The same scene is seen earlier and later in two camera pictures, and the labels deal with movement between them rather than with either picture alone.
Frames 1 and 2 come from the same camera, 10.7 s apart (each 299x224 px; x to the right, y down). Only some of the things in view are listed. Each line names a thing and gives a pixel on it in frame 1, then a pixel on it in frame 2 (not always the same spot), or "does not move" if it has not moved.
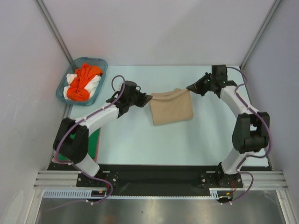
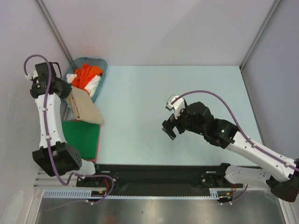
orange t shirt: (77, 91) does not move
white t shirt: (93, 85) does not move
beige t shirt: (171, 106) to (83, 106)
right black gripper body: (209, 81) to (183, 123)
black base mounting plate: (155, 180) does not move
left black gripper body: (138, 99) to (65, 87)
